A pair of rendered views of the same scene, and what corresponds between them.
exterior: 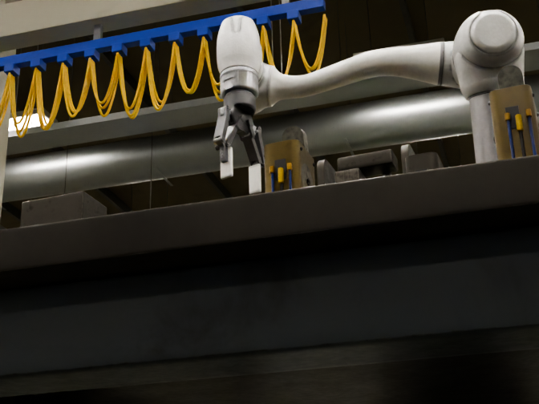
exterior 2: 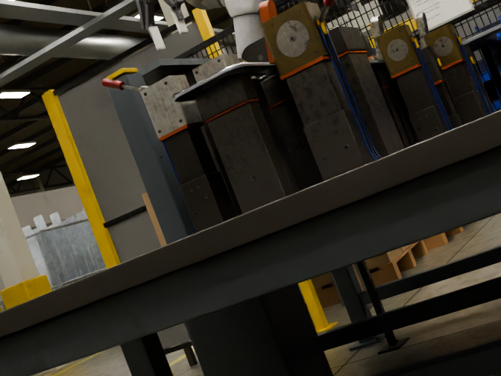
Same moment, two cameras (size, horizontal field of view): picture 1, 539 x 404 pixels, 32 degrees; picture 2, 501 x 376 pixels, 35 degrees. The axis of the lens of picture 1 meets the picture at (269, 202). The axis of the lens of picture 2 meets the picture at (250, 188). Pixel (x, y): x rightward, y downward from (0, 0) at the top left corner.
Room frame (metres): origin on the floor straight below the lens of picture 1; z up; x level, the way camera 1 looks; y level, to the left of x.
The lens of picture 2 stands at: (1.44, 2.23, 0.67)
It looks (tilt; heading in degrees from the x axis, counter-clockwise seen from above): 3 degrees up; 280
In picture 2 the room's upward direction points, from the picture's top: 21 degrees counter-clockwise
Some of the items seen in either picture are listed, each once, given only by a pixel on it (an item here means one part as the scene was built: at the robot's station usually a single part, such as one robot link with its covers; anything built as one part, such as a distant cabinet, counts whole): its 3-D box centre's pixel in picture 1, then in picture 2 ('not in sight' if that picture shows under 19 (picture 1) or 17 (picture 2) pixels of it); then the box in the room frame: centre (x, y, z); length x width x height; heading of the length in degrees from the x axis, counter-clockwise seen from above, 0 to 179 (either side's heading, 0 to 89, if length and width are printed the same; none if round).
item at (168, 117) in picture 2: not in sight; (186, 160); (1.88, 0.46, 0.88); 0.12 x 0.07 x 0.36; 160
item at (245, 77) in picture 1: (239, 86); not in sight; (1.89, 0.06, 1.50); 0.09 x 0.09 x 0.06
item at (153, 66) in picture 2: not in sight; (180, 71); (1.90, 0.07, 1.16); 0.37 x 0.14 x 0.02; 70
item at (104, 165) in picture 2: not in sight; (177, 202); (2.76, -2.52, 1.00); 1.34 x 0.14 x 2.00; 165
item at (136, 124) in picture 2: not in sight; (155, 161); (1.99, 0.31, 0.92); 0.08 x 0.08 x 0.44; 70
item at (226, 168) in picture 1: (226, 163); (179, 21); (1.85, 0.09, 1.28); 0.03 x 0.01 x 0.07; 56
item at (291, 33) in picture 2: not in sight; (326, 93); (1.52, 0.59, 0.88); 0.14 x 0.09 x 0.36; 160
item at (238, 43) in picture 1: (239, 50); not in sight; (1.91, 0.06, 1.60); 0.13 x 0.11 x 0.16; 176
